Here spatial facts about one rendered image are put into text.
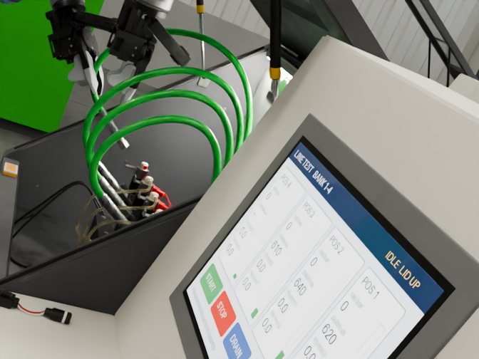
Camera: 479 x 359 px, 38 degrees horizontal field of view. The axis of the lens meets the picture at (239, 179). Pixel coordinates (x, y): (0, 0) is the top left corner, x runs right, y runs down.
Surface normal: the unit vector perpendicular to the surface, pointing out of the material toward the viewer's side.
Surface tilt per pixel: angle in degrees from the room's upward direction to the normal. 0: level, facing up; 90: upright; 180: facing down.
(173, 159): 90
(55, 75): 90
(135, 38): 90
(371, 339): 76
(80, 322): 0
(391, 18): 90
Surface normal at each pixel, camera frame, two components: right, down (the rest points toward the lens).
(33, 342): 0.39, -0.88
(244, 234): -0.76, -0.49
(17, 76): 0.25, 0.39
